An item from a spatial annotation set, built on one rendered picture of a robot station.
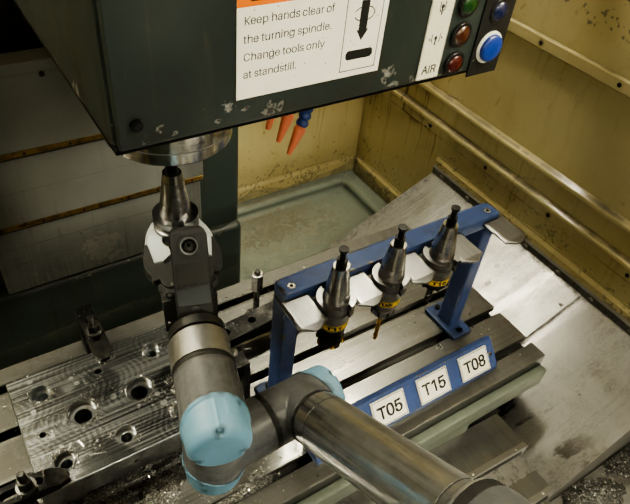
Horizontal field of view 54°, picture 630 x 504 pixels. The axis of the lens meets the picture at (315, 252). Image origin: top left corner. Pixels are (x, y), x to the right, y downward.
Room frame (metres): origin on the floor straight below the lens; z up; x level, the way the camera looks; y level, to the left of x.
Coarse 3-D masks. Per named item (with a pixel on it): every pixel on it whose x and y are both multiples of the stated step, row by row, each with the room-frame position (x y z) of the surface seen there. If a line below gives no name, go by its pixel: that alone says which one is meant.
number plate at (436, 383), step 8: (440, 368) 0.77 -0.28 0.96; (424, 376) 0.74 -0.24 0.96; (432, 376) 0.75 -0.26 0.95; (440, 376) 0.76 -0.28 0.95; (416, 384) 0.73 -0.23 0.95; (424, 384) 0.73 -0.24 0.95; (432, 384) 0.74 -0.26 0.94; (440, 384) 0.75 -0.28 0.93; (448, 384) 0.75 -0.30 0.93; (424, 392) 0.72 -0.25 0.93; (432, 392) 0.73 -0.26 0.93; (440, 392) 0.73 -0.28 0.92; (424, 400) 0.71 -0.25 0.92
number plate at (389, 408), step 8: (392, 392) 0.70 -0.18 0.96; (400, 392) 0.70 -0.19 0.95; (384, 400) 0.68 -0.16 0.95; (392, 400) 0.68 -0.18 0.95; (400, 400) 0.69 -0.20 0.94; (376, 408) 0.66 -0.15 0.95; (384, 408) 0.67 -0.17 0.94; (392, 408) 0.67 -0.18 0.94; (400, 408) 0.68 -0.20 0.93; (376, 416) 0.65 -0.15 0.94; (384, 416) 0.66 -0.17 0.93; (392, 416) 0.66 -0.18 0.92; (400, 416) 0.67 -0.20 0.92; (384, 424) 0.65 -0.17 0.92
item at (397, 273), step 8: (392, 240) 0.74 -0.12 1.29; (392, 248) 0.73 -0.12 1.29; (400, 248) 0.72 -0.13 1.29; (384, 256) 0.74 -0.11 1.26; (392, 256) 0.72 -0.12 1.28; (400, 256) 0.72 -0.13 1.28; (384, 264) 0.73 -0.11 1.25; (392, 264) 0.72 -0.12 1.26; (400, 264) 0.72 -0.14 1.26; (384, 272) 0.72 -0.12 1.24; (392, 272) 0.72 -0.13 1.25; (400, 272) 0.72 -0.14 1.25; (384, 280) 0.72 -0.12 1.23; (392, 280) 0.71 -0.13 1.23; (400, 280) 0.72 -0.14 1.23
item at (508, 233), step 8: (488, 224) 0.91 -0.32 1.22; (496, 224) 0.91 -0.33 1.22; (504, 224) 0.92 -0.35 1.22; (512, 224) 0.92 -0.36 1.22; (496, 232) 0.89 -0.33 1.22; (504, 232) 0.89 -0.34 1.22; (512, 232) 0.90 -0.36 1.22; (520, 232) 0.90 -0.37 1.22; (504, 240) 0.87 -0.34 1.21; (512, 240) 0.87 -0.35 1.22; (520, 240) 0.88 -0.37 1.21
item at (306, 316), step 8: (296, 296) 0.67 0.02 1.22; (304, 296) 0.67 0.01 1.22; (280, 304) 0.65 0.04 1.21; (288, 304) 0.65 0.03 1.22; (296, 304) 0.65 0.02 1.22; (304, 304) 0.65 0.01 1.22; (312, 304) 0.65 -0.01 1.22; (288, 312) 0.63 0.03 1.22; (296, 312) 0.63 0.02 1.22; (304, 312) 0.64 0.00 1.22; (312, 312) 0.64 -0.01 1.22; (320, 312) 0.64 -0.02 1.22; (296, 320) 0.62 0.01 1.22; (304, 320) 0.62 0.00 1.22; (312, 320) 0.62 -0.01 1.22; (320, 320) 0.62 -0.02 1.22; (296, 328) 0.61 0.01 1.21; (304, 328) 0.60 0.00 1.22; (312, 328) 0.61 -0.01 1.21; (320, 328) 0.61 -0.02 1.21
